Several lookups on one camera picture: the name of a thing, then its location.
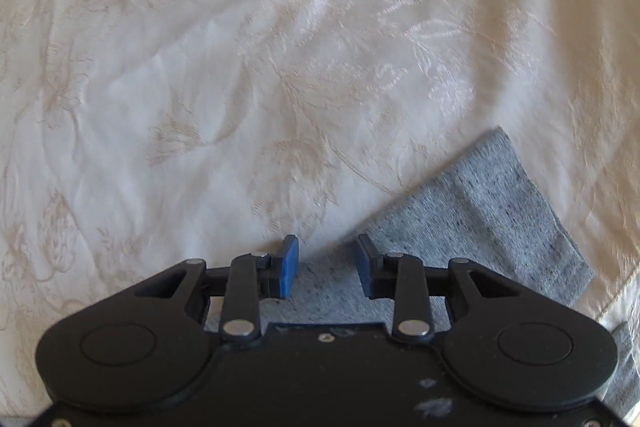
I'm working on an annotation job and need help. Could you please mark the grey-blue speckled pants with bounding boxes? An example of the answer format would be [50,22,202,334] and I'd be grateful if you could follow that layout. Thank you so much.
[204,126,640,423]

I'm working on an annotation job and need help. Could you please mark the cream embroidered bedspread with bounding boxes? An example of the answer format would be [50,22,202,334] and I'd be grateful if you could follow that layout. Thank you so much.
[1,0,639,418]

